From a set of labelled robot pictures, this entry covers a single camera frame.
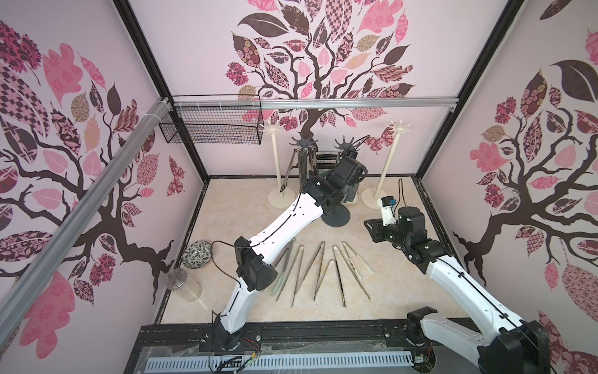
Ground green silicone tip tongs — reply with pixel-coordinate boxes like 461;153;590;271
272;238;296;297

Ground cream utensil rack left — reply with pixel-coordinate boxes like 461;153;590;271
263;121;296;209

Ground cream utensil rack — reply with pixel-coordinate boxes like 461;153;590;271
361;121;413;209
263;121;296;209

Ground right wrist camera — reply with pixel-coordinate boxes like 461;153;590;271
378;196;397;226

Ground cream utensil rack right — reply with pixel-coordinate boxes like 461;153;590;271
361;121;413;209

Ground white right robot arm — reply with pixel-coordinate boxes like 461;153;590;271
364;196;552;373

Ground clear glass lid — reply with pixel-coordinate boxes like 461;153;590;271
165;268;202;302

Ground short steel tongs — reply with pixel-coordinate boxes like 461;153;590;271
313;259;347;309

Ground aluminium frame rail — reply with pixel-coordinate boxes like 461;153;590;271
1;98;171;345
174;97;459;110

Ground white handled tongs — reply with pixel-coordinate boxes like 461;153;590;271
342;241;375;280

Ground aluminium frame rail back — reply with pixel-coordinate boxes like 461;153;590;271
174;97;459;110

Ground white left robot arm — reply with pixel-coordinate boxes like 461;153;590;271
213;156;368;351

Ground grey utensil rack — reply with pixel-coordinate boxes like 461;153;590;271
322;137;358;228

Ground long steel tongs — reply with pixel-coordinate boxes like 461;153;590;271
276;245;305;305

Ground slim steel tongs centre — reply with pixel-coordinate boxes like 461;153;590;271
295;240;326;302

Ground steel tongs right centre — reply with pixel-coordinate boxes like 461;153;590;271
333;245;372;301

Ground grey utensil rack stand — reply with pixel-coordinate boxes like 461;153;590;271
291;136;318;189

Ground black wire basket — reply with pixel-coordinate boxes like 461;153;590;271
160;93;265;145

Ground white cable duct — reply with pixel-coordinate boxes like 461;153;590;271
140;352;414;373

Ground aluminium frame rail left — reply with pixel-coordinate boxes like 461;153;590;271
1;98;171;345

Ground mint green toaster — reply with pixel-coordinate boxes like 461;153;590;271
316;151;359;204

